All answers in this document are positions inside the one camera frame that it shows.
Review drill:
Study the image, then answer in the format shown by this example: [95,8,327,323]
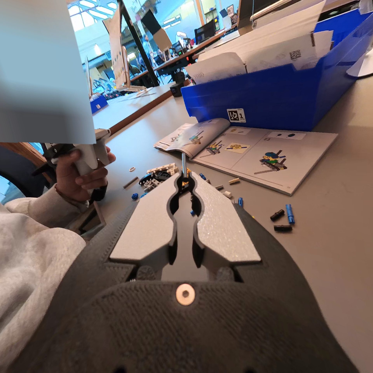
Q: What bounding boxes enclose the blue plastic bin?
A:
[181,7,373,132]

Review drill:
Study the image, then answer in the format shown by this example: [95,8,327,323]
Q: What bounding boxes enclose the black office chair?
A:
[0,145,56,199]

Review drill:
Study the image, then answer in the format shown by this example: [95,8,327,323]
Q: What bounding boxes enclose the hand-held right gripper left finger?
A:
[109,172,183,272]

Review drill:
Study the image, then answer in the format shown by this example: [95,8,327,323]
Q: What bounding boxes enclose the cardboard sign stand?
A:
[102,6,155,97]

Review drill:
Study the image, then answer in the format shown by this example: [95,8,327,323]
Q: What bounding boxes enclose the person's left hand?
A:
[55,146,116,202]

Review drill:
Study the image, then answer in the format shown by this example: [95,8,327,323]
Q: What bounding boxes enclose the small blue bin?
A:
[90,96,109,114]

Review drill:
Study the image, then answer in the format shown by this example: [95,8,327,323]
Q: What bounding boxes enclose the black monitor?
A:
[194,20,218,44]

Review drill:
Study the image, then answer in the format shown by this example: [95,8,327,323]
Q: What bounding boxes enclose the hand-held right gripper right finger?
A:
[188,172,261,272]

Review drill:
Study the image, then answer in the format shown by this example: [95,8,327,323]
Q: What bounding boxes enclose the black pole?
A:
[119,0,160,87]

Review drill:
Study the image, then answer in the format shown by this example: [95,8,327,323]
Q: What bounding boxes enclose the lego instruction booklet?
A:
[153,118,339,196]

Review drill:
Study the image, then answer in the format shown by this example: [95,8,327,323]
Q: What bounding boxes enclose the pile of lego beams and gears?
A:
[131,163,213,217]

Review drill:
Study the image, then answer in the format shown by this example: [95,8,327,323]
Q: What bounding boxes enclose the white stand base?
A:
[347,28,373,78]

